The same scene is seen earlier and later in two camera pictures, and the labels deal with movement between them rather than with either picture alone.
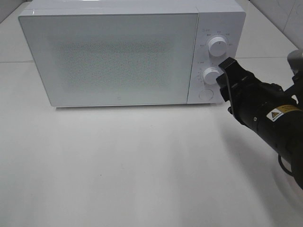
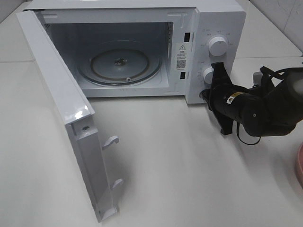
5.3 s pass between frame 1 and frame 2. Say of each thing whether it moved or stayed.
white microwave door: moved
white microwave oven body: stayed
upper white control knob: stayed
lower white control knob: stayed
